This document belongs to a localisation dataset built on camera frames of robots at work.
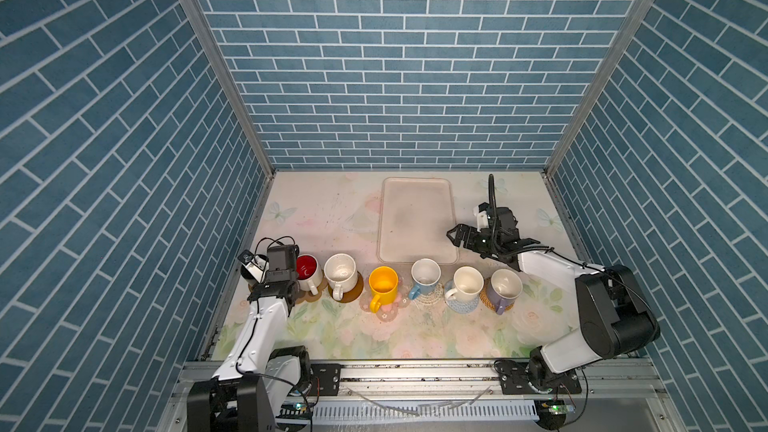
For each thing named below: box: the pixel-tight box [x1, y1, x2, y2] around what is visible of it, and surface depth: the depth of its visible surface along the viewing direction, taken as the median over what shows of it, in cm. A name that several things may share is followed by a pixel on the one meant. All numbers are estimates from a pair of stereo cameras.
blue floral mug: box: [408, 258, 442, 300], surface depth 84 cm
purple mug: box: [488, 268, 523, 315], surface depth 84 cm
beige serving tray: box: [377, 177, 459, 265], surface depth 108 cm
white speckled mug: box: [324, 253, 358, 301], surface depth 86 cm
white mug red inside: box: [296, 253, 323, 295], surface depth 86 cm
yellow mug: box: [368, 265, 399, 314], surface depth 84 cm
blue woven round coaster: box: [445, 296, 480, 314], surface depth 88 cm
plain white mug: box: [444, 266, 484, 302], surface depth 84 cm
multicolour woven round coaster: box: [413, 282, 444, 307], surface depth 88 cm
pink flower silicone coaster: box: [359, 274, 411, 322], surface depth 88 cm
